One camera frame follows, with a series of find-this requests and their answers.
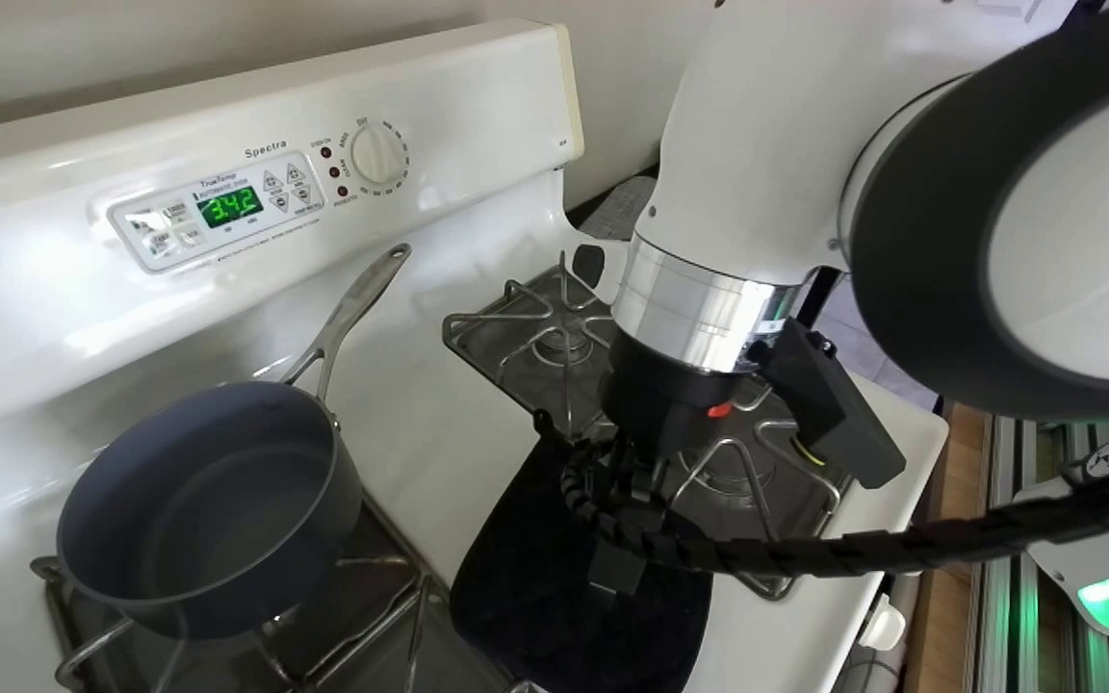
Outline white gas stove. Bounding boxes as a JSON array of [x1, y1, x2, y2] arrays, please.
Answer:
[[0, 16, 953, 693]]

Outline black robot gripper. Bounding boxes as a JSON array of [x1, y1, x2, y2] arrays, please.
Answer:
[[586, 343, 777, 605]]

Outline dark blue saucepan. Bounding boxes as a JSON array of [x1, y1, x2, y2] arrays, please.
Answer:
[[53, 243, 416, 645]]

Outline wooden base board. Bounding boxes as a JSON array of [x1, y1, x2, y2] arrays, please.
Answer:
[[899, 402, 999, 693]]

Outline white stove knob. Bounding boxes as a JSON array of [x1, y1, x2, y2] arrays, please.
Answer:
[[859, 600, 914, 657]]

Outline aluminium frame rails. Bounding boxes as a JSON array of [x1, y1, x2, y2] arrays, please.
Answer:
[[974, 416, 1109, 693]]

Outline stove control panel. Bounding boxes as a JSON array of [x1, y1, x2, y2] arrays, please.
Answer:
[[106, 116, 416, 279]]

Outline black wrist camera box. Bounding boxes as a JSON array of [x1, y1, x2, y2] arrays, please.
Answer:
[[762, 320, 909, 493]]

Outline black cast iron stove grate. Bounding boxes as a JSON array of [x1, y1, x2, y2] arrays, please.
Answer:
[[29, 507, 531, 693], [440, 261, 877, 605]]

